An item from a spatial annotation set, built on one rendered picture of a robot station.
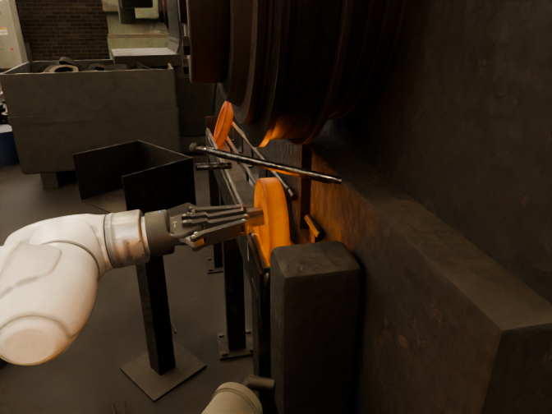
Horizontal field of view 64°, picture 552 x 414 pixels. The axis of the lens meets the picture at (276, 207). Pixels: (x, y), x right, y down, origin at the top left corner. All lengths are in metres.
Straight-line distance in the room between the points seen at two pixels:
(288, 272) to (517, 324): 0.25
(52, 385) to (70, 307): 1.07
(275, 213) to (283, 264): 0.19
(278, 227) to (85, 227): 0.29
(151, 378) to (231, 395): 1.05
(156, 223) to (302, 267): 0.30
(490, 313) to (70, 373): 1.46
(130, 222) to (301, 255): 0.31
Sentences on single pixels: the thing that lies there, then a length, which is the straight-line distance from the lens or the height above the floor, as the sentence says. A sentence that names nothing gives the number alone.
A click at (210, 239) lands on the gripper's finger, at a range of 0.71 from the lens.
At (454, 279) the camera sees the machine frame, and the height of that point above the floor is 0.87.
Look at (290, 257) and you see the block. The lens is 0.53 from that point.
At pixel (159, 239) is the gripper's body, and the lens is 0.73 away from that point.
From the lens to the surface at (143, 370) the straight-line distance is 1.59.
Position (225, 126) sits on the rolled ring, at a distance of 1.69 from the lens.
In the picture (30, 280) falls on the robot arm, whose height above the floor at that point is 0.78.
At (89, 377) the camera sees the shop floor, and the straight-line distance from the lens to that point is 1.63.
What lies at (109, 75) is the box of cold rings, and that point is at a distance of 3.08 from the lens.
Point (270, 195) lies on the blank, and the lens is 0.71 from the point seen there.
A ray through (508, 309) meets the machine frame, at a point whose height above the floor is 0.87.
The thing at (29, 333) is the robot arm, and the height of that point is 0.74.
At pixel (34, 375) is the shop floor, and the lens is 1.71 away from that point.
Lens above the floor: 1.07
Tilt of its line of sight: 24 degrees down
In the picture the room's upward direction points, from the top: straight up
